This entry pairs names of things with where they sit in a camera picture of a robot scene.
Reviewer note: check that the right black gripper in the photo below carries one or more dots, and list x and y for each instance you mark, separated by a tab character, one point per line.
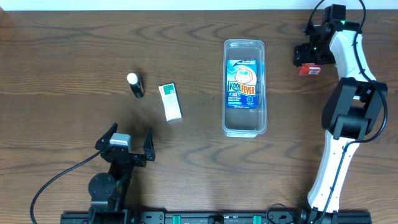
302	55

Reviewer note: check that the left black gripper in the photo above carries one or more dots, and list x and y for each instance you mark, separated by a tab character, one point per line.
125	155

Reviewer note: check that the red Panadol box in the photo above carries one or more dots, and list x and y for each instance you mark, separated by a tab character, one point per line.
308	69

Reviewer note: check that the white green Panadol box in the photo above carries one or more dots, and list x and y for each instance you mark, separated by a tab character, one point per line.
170	101

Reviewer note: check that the dark bottle white cap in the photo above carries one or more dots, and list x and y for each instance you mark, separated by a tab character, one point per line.
136	85

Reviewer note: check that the blue Kool Fever box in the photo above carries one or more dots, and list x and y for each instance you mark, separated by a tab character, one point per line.
241	84

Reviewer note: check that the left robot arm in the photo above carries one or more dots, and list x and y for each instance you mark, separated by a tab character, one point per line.
108	190

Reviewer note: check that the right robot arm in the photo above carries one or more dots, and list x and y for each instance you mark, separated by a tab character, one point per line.
355	113

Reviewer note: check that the clear plastic container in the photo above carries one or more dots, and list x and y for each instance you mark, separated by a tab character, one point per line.
246	123

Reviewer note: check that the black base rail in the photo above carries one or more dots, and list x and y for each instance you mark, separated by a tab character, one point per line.
271	216

